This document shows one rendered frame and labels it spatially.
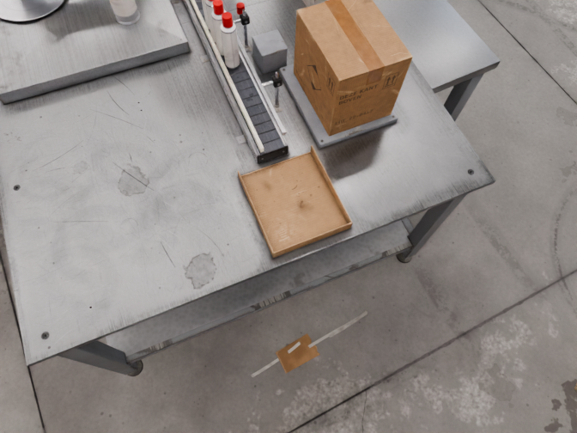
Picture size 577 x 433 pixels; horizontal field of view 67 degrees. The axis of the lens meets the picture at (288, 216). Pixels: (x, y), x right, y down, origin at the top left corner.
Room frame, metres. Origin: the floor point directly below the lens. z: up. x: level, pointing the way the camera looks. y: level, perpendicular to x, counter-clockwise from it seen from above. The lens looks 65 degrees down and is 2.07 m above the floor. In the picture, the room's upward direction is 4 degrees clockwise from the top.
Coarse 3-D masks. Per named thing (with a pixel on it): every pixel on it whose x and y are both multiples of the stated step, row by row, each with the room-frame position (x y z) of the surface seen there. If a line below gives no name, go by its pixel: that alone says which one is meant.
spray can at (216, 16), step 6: (216, 0) 1.19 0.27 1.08; (216, 6) 1.17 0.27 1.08; (222, 6) 1.18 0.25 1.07; (216, 12) 1.17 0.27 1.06; (222, 12) 1.17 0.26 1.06; (216, 18) 1.16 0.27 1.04; (216, 24) 1.16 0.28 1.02; (216, 30) 1.16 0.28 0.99; (216, 36) 1.16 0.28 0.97; (216, 42) 1.17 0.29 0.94; (222, 48) 1.16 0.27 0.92; (222, 54) 1.16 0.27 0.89
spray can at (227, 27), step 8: (224, 16) 1.12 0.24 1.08; (224, 24) 1.11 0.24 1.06; (232, 24) 1.12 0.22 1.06; (224, 32) 1.10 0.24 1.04; (232, 32) 1.11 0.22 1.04; (224, 40) 1.11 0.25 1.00; (232, 40) 1.11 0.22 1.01; (224, 48) 1.11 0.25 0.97; (232, 48) 1.10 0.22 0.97; (224, 56) 1.12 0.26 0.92; (232, 56) 1.10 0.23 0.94; (232, 64) 1.10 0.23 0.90
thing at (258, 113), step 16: (240, 64) 1.12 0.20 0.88; (240, 80) 1.05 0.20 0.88; (240, 96) 0.98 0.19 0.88; (256, 96) 0.99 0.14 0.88; (240, 112) 0.94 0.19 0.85; (256, 112) 0.92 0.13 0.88; (256, 128) 0.86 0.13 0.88; (272, 128) 0.86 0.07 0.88; (256, 144) 0.79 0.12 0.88; (272, 144) 0.80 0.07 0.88
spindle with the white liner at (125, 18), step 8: (112, 0) 1.28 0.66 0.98; (120, 0) 1.28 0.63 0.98; (128, 0) 1.30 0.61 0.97; (112, 8) 1.29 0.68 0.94; (120, 8) 1.28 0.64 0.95; (128, 8) 1.29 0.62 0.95; (136, 8) 1.32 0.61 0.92; (120, 16) 1.28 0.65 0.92; (128, 16) 1.28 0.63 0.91; (136, 16) 1.31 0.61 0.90; (128, 24) 1.28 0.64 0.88
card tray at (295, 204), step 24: (264, 168) 0.73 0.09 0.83; (288, 168) 0.74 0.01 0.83; (312, 168) 0.75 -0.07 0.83; (264, 192) 0.65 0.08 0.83; (288, 192) 0.65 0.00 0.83; (312, 192) 0.66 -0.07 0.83; (336, 192) 0.64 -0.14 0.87; (264, 216) 0.56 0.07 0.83; (288, 216) 0.57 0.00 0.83; (312, 216) 0.57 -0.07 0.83; (336, 216) 0.58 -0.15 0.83; (288, 240) 0.49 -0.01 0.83; (312, 240) 0.49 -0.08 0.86
